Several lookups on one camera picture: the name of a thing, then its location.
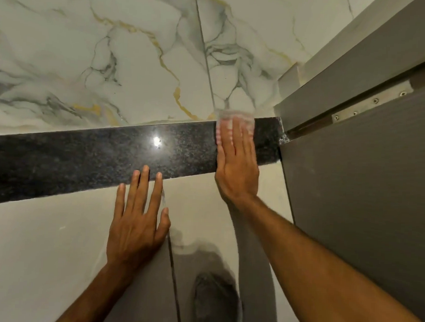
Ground person's left forearm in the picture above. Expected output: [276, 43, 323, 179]
[52, 258, 139, 322]

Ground grey door frame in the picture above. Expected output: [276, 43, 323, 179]
[272, 0, 425, 139]

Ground black granite threshold strip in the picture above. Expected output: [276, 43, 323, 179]
[0, 104, 289, 219]

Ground metal door hinge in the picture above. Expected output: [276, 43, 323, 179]
[330, 77, 415, 126]

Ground person's left hand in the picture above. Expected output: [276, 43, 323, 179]
[105, 163, 174, 270]

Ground person's right hand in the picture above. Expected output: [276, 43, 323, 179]
[212, 117, 263, 206]

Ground grey door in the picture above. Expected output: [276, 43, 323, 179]
[272, 74, 425, 322]

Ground white cleaning cloth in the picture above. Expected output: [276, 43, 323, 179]
[214, 108, 256, 148]

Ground person's right forearm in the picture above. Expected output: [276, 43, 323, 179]
[225, 194, 425, 322]

